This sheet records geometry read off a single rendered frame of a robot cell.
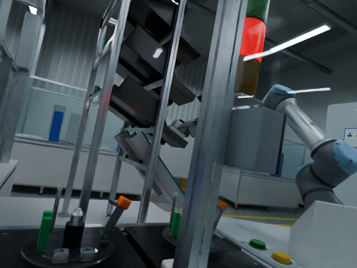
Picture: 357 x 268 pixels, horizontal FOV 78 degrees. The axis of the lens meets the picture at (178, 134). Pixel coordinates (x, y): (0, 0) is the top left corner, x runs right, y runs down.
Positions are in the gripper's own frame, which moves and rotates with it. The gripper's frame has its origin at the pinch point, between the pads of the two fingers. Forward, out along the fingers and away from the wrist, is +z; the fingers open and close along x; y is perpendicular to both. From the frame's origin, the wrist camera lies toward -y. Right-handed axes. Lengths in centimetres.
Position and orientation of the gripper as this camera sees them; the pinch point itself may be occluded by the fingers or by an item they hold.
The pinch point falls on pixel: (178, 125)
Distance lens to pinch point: 79.2
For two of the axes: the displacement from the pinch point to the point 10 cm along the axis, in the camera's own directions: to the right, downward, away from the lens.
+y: 2.2, 9.7, 1.0
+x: -3.8, -0.1, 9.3
